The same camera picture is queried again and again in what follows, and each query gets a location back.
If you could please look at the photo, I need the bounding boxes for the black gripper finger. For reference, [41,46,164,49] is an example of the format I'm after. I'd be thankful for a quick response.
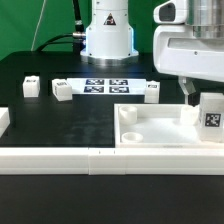
[178,76,199,106]

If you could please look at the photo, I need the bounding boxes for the white square tabletop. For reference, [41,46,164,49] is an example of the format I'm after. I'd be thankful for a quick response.
[114,104,224,149]

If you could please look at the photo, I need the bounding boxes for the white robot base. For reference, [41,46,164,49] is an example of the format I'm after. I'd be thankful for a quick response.
[80,0,139,66]

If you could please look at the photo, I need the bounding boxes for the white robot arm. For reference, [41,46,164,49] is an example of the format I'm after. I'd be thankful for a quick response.
[153,0,224,103]

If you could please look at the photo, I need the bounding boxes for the white fiducial marker sheet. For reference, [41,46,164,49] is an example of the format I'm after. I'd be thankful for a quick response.
[67,78,146,95]

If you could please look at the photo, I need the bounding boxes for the white U-shaped obstacle fence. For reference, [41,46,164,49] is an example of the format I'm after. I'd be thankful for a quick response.
[0,107,224,176]

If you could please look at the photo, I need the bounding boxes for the black cables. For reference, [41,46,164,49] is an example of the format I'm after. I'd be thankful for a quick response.
[35,0,88,53]

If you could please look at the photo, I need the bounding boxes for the white thin cable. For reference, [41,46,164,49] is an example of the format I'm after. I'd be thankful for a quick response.
[30,0,47,52]

